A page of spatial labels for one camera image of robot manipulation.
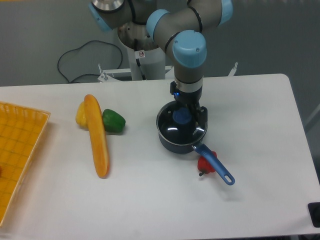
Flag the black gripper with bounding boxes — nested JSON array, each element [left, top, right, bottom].
[[169, 81, 208, 128]]

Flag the glass lid with blue knob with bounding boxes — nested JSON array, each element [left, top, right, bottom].
[[156, 101, 208, 147]]

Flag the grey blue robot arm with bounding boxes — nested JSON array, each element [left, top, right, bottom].
[[88, 0, 233, 124]]

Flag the dark blue saucepan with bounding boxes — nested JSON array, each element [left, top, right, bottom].
[[156, 99, 236, 186]]

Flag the red bell pepper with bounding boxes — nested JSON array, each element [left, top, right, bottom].
[[197, 156, 216, 177]]

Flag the green bell pepper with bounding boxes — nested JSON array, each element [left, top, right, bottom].
[[102, 108, 126, 133]]

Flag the long orange baguette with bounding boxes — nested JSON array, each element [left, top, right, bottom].
[[84, 94, 110, 179]]

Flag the yellow bell pepper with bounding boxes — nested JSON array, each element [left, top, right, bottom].
[[75, 101, 88, 129]]

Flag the black object at table edge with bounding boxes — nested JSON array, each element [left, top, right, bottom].
[[307, 202, 320, 228]]

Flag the yellow woven basket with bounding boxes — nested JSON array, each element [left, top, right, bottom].
[[0, 101, 51, 226]]

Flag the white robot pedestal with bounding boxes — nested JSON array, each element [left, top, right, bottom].
[[117, 22, 166, 81]]

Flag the white pedestal base frame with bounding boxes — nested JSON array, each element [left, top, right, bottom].
[[96, 62, 239, 83]]

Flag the black floor cable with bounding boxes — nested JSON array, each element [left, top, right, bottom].
[[57, 39, 124, 84]]

